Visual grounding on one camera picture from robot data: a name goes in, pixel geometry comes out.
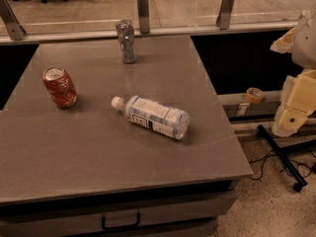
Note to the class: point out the right metal rail bracket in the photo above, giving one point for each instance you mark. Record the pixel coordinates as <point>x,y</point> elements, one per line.
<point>224,17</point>

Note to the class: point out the tall silver drink can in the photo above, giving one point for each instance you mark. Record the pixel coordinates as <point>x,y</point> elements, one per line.
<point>125,32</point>

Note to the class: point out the clear blue-labelled plastic bottle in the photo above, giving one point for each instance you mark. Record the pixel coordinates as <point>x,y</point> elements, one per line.
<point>157,117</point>

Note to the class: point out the left metal rail bracket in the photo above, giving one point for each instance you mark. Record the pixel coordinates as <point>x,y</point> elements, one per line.
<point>12,25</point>

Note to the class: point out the grey metal ledge beam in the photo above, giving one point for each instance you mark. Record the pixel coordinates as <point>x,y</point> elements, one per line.
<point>237,107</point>

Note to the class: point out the grey table drawer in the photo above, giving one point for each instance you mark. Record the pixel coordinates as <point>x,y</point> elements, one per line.
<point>184,216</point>

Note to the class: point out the black stand leg with caster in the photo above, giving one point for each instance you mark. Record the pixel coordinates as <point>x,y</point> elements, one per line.
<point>282,153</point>

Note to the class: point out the metal rail bracket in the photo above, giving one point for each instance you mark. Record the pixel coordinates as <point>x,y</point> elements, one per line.
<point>143,16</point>
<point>224,17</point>
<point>12,25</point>

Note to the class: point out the roll of tan tape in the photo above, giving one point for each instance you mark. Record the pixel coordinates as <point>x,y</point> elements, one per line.
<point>254,95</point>

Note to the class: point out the middle metal rail bracket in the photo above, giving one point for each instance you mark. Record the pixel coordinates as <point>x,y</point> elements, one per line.
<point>143,16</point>

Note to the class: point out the black drawer handle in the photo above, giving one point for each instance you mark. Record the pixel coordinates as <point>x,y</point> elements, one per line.
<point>114,222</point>

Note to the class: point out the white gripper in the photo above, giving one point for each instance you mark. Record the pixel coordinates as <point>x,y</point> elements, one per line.
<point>306,43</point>

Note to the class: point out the red dented soda can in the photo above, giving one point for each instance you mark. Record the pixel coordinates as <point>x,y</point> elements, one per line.
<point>60,87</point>

